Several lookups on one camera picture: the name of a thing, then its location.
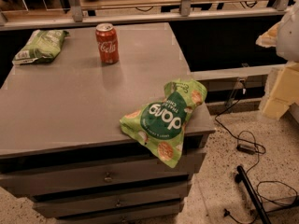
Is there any middle drawer knob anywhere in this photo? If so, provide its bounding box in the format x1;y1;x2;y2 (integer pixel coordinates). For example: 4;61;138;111
115;200;121;208

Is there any top drawer knob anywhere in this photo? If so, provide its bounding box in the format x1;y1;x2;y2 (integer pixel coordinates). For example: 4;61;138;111
104;172;113;183

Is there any green dang chip bag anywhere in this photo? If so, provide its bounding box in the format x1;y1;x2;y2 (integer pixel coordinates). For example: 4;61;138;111
120;79;207;168

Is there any black stand leg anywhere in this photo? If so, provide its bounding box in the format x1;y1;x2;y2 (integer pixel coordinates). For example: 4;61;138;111
235;165;272;224

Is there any drawer knob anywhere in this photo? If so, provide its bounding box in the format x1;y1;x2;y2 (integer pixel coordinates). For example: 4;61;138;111
115;200;121;208
104;172;113;183

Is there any black power adapter with cable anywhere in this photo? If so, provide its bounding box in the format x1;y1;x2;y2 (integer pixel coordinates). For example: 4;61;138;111
214;101;266;173

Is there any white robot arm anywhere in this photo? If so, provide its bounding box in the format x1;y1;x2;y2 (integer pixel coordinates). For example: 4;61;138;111
256;1;299;119

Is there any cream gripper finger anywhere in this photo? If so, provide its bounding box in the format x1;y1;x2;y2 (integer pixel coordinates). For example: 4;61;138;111
261;66;299;119
256;23;279;48

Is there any red coke can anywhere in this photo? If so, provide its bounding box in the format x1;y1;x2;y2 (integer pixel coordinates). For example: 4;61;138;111
95;23;119;64

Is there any grey drawer cabinet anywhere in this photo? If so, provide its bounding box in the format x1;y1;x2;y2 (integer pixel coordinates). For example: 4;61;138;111
0;23;214;224

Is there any green jalapeno chip bag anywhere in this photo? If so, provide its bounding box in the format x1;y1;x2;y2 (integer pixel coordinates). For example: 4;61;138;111
12;30;69;65

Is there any metal railing frame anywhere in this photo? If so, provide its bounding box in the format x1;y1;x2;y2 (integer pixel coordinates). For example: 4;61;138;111
0;0;290;32

